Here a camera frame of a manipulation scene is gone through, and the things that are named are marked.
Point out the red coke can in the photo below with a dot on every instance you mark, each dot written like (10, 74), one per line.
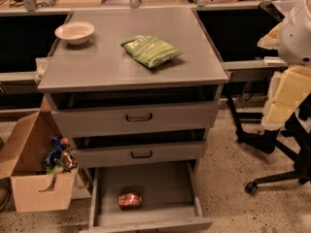
(129, 200)

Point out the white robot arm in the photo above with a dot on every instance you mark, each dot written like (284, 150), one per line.
(287, 90)

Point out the grey drawer cabinet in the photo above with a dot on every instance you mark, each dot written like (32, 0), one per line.
(102, 74)

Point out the grey top drawer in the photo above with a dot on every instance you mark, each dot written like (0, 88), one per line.
(135, 119)

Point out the grey middle drawer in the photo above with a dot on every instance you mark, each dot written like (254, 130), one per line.
(140, 154)

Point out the grey open bottom drawer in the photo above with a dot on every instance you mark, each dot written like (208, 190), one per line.
(169, 200)

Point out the blue can in box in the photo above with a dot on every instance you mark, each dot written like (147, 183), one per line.
(58, 147)

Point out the green chip bag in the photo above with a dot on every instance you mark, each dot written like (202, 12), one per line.
(150, 51)

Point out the shiny snack wrapper in box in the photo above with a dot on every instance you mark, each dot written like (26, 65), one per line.
(68, 161)

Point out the white ceramic bowl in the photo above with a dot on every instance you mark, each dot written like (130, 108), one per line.
(75, 32)

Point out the small white box on ledge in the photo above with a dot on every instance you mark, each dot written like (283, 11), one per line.
(273, 60)

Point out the black desk with keyboard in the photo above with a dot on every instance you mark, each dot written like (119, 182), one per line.
(269, 16)

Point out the brown cardboard box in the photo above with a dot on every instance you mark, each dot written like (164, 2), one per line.
(21, 160)

